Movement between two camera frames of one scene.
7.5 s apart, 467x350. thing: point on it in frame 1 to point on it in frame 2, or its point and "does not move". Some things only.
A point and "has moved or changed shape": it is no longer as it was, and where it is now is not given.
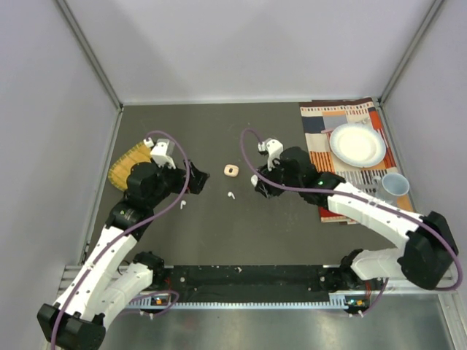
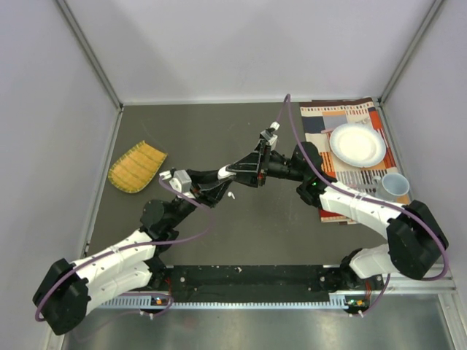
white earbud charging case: x=254 y=179 has moved or changed shape
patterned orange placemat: x=320 y=119 does not move
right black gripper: x=269 y=190 to x=248 y=168
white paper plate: x=357 y=144 does not move
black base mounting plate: x=254 y=284 does not move
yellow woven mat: x=120 y=170 does not move
